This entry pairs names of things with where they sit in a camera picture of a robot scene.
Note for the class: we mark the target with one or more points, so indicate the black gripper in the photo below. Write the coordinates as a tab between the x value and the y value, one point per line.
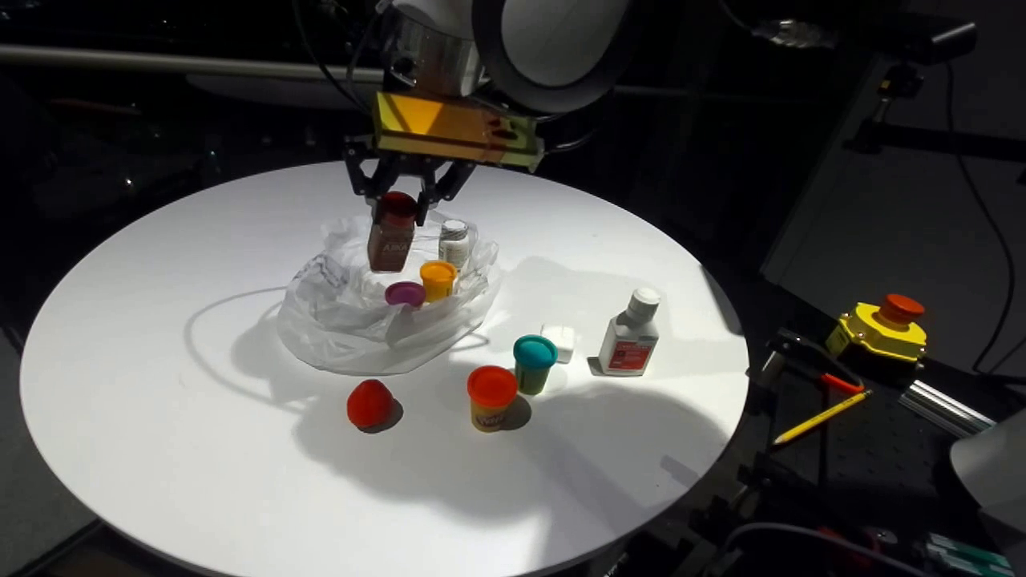
418	178

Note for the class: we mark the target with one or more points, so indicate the small grey-capped bottle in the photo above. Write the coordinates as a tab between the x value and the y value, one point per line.
453	244

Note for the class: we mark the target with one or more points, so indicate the yellow dough tub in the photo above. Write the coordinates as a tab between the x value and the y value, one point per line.
438	281

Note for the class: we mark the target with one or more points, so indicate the purple-lid dough tub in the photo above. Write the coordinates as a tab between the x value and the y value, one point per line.
406	297

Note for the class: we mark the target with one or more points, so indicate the clear bottle white cap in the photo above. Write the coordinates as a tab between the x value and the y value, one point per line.
628	336

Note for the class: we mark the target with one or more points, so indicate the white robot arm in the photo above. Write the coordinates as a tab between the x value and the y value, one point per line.
534	43

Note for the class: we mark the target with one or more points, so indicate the clear plastic bag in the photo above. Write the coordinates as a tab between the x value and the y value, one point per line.
332	321

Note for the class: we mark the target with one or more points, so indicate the teal-lid dough tub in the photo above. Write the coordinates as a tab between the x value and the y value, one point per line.
534	355

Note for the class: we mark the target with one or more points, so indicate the small red round container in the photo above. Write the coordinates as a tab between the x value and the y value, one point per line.
370	405

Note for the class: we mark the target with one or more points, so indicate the orange-lid dough tub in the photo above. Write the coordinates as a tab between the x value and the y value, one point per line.
491	393

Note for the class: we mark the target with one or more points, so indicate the yellow pencil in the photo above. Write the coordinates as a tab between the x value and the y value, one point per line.
823	416

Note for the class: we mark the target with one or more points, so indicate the yellow emergency stop button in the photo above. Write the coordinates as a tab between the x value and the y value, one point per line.
881	329

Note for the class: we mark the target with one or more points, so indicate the silver metal bar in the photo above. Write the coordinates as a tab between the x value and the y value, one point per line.
948	405

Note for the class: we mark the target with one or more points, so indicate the white lamp shade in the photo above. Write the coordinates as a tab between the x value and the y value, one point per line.
995	470

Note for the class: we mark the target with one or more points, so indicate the wrist camera bar yellow tape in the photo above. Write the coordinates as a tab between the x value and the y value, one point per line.
460	128

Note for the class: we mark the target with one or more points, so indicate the grey horizontal rail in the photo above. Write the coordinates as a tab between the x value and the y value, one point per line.
161	60

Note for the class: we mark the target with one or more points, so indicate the black camera stand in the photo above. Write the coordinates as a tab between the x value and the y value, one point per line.
919	66

